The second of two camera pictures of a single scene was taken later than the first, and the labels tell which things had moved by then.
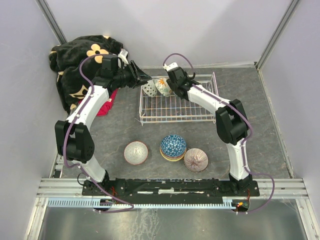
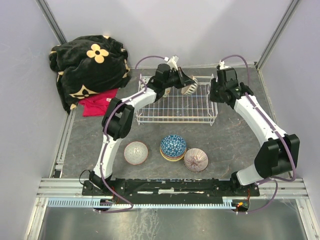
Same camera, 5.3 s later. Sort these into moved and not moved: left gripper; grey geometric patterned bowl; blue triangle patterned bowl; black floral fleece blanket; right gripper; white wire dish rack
Moved: right gripper; left gripper
Not moved: grey geometric patterned bowl; white wire dish rack; blue triangle patterned bowl; black floral fleece blanket
